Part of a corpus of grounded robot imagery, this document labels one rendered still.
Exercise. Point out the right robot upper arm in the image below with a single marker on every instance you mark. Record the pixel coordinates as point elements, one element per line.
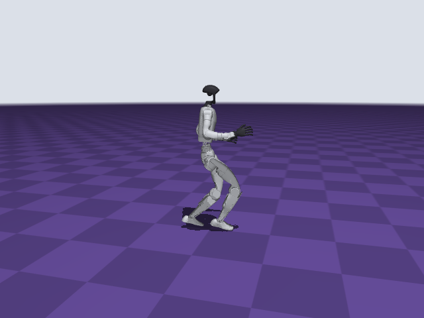
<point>207,116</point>

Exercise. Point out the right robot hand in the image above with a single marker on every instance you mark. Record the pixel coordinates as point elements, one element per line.
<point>242,131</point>

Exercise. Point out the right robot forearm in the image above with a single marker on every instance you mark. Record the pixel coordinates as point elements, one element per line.
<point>219,135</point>

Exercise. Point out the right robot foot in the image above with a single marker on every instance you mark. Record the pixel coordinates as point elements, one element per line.
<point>223,225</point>

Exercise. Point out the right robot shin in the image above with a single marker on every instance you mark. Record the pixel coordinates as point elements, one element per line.
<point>229,202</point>

